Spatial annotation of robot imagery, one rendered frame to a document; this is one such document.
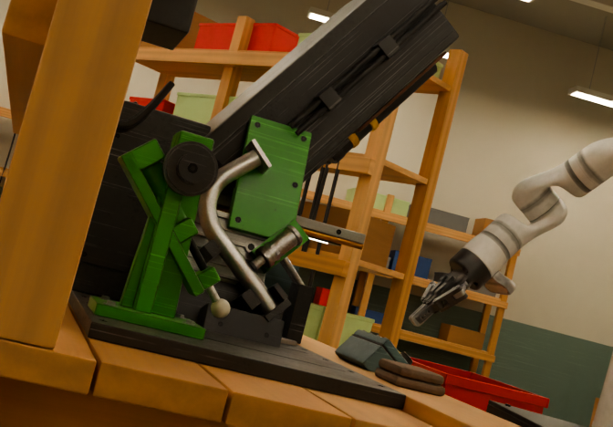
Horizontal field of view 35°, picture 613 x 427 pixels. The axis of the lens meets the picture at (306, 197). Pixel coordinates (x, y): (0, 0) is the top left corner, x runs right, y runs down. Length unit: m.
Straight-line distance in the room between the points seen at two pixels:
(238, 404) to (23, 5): 0.49
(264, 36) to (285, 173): 3.43
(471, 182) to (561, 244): 1.28
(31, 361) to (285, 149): 0.82
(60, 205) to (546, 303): 10.62
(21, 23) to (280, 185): 0.71
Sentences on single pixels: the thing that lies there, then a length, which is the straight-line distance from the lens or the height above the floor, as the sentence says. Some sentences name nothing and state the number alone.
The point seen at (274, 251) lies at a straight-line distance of 1.61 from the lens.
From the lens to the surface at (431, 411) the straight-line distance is 1.23.
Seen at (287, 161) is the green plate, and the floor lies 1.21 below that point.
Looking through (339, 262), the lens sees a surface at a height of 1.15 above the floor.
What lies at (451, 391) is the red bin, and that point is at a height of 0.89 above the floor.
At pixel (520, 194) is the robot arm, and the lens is 1.82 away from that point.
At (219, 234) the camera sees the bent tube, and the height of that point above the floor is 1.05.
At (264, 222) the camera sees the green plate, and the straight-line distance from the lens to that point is 1.66.
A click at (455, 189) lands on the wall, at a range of 11.14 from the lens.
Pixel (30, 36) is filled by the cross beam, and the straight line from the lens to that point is 1.11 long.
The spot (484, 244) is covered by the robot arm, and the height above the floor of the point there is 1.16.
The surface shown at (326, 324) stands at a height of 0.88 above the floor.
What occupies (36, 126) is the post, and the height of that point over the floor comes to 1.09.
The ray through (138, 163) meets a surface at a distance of 1.34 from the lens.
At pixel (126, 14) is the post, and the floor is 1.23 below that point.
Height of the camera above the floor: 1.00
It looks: 5 degrees up
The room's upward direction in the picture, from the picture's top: 14 degrees clockwise
